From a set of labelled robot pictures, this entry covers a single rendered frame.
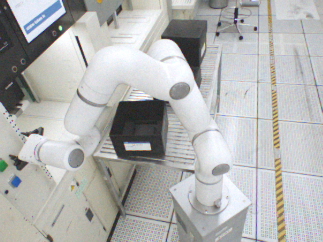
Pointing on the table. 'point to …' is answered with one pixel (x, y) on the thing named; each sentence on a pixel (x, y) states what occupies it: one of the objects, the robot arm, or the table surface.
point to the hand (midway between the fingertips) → (19, 145)
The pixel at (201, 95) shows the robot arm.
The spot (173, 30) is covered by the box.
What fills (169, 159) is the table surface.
